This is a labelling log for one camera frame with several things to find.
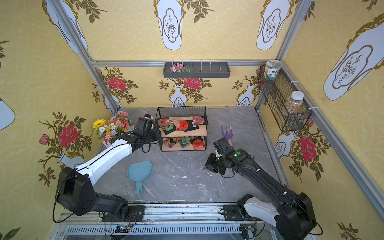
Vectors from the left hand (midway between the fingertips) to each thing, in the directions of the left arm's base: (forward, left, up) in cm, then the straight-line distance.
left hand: (155, 132), depth 87 cm
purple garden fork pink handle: (+6, -47, -15) cm, 50 cm away
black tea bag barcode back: (+3, -21, +1) cm, 21 cm away
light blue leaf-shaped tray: (-17, +10, -17) cm, 26 cm away
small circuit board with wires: (-44, +14, -19) cm, 50 cm away
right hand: (-19, -29, -4) cm, 34 cm away
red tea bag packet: (+7, -5, +1) cm, 8 cm away
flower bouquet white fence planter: (+1, +27, +1) cm, 27 cm away
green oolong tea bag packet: (+2, -7, +1) cm, 8 cm away
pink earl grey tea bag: (+8, -25, +1) cm, 27 cm away
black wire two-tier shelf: (+30, -16, -17) cm, 38 cm away
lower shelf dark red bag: (+1, -6, -13) cm, 14 cm away
